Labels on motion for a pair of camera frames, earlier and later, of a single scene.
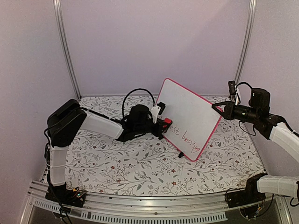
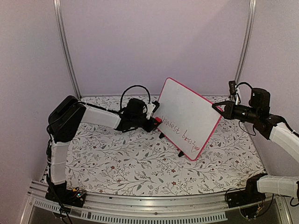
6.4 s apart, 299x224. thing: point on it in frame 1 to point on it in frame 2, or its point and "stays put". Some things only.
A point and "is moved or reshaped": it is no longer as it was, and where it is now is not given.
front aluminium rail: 131,209 stays put
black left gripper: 158,131 to 151,127
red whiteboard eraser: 168,121 is moved or reshaped
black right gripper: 228,111 stays put
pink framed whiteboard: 195,120 stays put
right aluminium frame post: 245,42 stays put
